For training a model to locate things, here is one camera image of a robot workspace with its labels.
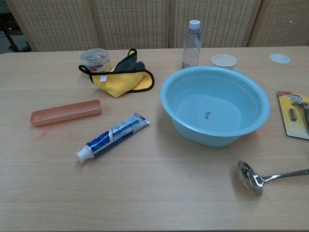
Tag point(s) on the stainless steel ladle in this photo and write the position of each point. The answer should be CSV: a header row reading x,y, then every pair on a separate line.
x,y
249,178

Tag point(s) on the clear plastic water bottle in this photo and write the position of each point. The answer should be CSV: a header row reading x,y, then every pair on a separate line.
x,y
192,47

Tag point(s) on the blue white toothpaste tube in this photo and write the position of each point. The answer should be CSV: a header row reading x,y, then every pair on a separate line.
x,y
113,136

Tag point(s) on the yellow grey microfibre cloth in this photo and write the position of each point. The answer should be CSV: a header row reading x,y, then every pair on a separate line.
x,y
120,83

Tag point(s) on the light blue plastic basin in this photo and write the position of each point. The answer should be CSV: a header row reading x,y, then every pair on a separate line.
x,y
214,135

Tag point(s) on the clear round plastic jar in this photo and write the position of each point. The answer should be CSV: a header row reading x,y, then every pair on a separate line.
x,y
95,59

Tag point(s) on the white paper cup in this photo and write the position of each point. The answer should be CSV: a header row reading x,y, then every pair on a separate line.
x,y
224,61

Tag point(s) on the pink plastic toothbrush case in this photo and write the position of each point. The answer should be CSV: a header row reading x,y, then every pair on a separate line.
x,y
65,113

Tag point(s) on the woven rattan folding screen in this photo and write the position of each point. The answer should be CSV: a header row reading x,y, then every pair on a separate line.
x,y
132,24

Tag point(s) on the round white table grommet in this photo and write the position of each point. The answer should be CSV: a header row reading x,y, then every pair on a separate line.
x,y
280,58

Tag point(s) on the yellow razor blister pack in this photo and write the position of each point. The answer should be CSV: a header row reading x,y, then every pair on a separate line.
x,y
295,113

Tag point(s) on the black chair base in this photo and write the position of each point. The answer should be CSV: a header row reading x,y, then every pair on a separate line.
x,y
9,36

